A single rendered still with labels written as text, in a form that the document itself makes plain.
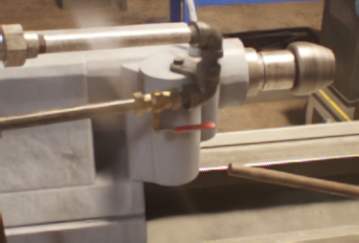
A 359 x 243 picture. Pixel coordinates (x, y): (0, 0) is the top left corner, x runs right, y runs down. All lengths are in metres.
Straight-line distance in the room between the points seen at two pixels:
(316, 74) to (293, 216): 0.39
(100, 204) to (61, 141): 0.11
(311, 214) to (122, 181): 0.50
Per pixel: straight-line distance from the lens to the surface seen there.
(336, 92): 2.58
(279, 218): 1.20
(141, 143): 0.81
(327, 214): 1.24
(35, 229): 0.86
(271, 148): 1.21
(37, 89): 0.82
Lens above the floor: 1.49
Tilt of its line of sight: 28 degrees down
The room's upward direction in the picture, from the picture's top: straight up
